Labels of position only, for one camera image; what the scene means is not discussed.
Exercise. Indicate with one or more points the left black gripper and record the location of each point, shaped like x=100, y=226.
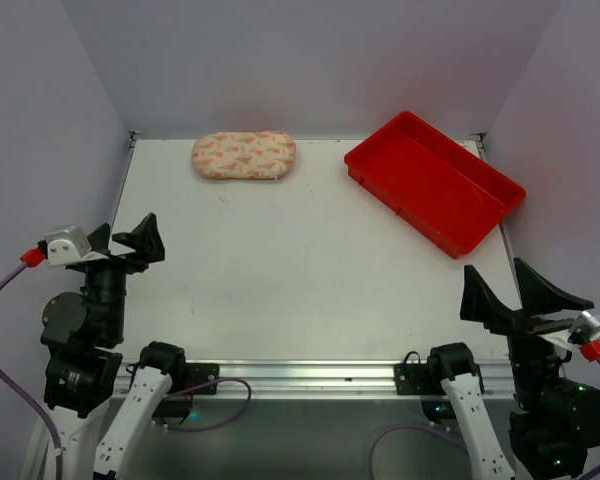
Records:
x=113, y=263

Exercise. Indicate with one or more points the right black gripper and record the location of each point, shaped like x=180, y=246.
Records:
x=522, y=325

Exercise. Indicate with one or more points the floral fabric laundry bag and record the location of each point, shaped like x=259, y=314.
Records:
x=262, y=155

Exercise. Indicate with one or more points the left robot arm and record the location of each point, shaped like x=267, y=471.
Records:
x=81, y=330

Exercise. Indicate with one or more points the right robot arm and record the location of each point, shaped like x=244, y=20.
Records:
x=556, y=420

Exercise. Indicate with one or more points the red plastic tray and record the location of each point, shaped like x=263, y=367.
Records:
x=445, y=192

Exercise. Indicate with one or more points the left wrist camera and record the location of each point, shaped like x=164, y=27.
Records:
x=67, y=246

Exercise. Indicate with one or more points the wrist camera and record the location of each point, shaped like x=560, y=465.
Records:
x=67, y=246
x=580, y=334

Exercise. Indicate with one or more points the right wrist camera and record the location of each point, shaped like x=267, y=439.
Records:
x=580, y=334

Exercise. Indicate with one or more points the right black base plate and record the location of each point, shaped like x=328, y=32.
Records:
x=411, y=375

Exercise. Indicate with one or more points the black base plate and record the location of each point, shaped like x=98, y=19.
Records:
x=201, y=373
x=411, y=375

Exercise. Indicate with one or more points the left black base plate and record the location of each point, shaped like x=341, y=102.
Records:
x=201, y=373

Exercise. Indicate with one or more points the aluminium front rail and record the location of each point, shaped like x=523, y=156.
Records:
x=324, y=380

